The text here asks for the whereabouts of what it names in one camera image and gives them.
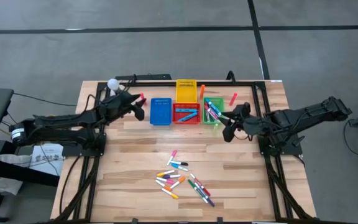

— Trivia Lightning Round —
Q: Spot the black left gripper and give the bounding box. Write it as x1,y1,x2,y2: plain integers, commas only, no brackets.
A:
99,91,148,122

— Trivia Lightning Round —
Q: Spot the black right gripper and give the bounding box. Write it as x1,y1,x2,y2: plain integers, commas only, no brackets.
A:
221,109,266,143

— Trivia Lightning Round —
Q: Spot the green plastic basket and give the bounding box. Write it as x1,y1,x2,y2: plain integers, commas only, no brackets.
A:
202,96,226,125

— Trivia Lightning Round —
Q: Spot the blue plastic basket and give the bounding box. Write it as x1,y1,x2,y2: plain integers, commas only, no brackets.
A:
150,97,173,126

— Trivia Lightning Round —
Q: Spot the black power strip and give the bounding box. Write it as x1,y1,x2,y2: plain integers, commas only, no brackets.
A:
114,73,173,82

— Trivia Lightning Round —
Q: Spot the light bulb lamp brass base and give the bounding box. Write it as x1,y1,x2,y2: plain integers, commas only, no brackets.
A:
106,78,127,97

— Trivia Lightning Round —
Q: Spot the red plastic basket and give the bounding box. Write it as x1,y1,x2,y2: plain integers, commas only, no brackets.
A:
172,103,202,126

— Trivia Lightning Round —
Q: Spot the yellow plastic basket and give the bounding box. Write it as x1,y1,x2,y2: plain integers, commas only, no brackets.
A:
175,79,198,104

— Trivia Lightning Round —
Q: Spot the white marker teal cap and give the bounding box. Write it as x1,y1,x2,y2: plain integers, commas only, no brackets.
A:
170,163,190,172

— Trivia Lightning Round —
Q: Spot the thin red Expo marker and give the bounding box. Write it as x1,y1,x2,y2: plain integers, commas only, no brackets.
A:
189,172,212,197

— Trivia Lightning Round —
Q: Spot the white marker yellow cap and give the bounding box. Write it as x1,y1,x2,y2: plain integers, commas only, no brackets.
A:
156,169,176,178
161,187,180,200

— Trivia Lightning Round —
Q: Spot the thin green Expo marker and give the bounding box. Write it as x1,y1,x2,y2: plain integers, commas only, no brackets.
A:
187,179,210,205

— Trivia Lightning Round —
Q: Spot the thin blue Expo marker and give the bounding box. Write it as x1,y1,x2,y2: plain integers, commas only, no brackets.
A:
194,183,216,208

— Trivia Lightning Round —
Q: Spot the white paper sheet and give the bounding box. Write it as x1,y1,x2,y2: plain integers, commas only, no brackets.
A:
29,142,65,177

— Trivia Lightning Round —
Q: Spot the white plastic bag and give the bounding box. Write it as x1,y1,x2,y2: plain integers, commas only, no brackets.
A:
0,154,32,197

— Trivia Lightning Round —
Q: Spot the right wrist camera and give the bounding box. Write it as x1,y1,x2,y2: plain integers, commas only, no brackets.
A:
239,102,252,118

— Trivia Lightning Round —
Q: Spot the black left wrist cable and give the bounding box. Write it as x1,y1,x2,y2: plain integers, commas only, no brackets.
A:
85,74,137,106

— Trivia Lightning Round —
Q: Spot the black aluminium table frame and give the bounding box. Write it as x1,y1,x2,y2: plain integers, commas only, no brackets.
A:
50,79,317,224

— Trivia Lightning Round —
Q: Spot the black power cable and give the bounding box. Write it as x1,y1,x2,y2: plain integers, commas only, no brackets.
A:
12,92,78,107

